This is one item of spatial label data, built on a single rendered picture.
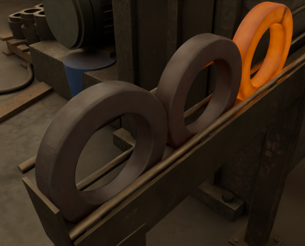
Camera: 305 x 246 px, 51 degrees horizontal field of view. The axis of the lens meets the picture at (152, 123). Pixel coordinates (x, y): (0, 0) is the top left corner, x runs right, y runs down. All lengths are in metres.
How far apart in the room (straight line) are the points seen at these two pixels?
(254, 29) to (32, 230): 0.99
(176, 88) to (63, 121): 0.16
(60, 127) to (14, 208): 1.04
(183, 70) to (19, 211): 1.03
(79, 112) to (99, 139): 1.27
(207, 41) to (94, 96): 0.19
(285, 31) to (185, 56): 0.29
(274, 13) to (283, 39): 0.09
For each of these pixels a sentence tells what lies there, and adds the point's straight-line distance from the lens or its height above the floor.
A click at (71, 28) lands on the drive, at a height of 0.44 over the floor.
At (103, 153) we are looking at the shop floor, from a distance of 1.51.
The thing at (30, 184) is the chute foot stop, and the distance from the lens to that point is 0.39.
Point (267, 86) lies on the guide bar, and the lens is 0.62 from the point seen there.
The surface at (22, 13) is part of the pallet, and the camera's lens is 2.47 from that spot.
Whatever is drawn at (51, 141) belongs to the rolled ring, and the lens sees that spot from 0.34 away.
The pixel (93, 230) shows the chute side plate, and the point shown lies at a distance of 0.39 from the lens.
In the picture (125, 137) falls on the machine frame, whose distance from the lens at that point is 1.47.
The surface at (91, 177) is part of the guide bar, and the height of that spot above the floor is 0.62.
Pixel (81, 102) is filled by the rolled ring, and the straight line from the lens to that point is 0.34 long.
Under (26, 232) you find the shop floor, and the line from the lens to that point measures 1.26.
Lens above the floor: 0.92
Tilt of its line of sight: 33 degrees down
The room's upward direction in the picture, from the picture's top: 1 degrees counter-clockwise
